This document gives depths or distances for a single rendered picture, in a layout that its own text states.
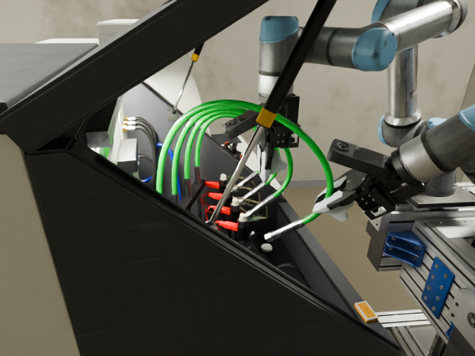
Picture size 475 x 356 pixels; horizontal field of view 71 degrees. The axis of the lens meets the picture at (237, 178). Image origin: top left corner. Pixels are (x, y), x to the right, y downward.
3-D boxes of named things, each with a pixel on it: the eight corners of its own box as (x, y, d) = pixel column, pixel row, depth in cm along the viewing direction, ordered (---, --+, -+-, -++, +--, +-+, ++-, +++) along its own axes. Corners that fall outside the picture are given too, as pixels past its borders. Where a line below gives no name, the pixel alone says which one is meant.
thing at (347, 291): (383, 392, 77) (398, 345, 70) (366, 396, 76) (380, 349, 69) (284, 236, 131) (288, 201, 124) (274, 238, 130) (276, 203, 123)
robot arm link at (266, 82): (265, 77, 67) (253, 70, 74) (264, 100, 69) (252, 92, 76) (300, 76, 68) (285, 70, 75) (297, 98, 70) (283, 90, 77)
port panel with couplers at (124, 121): (145, 213, 97) (131, 107, 83) (133, 215, 96) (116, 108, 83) (145, 193, 108) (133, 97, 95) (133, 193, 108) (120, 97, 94)
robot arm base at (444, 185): (436, 176, 125) (444, 152, 121) (464, 196, 111) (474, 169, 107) (398, 177, 124) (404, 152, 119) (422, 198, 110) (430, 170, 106)
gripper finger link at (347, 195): (330, 215, 66) (368, 193, 61) (324, 210, 65) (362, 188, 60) (331, 200, 69) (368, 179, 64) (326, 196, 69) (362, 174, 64)
